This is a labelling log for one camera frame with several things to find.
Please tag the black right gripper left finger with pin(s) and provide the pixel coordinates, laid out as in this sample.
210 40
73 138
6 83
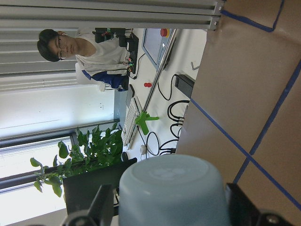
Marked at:
101 209

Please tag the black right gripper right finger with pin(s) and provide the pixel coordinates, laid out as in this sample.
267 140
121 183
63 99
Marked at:
242 211

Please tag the light blue cup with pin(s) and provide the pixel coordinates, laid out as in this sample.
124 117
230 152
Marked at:
172 190

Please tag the black monitor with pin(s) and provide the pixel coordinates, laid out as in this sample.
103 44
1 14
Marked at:
80 190

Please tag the green potted plant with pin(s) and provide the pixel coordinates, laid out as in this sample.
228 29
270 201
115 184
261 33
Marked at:
95 150

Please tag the white keyboard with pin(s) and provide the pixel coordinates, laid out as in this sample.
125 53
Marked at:
130 128

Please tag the seated person in white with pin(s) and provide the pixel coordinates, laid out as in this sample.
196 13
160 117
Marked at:
104 61

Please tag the blue teach pendant tablet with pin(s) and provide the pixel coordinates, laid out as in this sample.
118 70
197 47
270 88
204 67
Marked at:
154 43

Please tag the green handled reacher grabber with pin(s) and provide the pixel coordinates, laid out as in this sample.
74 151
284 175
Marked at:
141 120

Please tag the aluminium frame post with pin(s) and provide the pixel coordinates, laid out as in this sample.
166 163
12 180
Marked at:
72 14

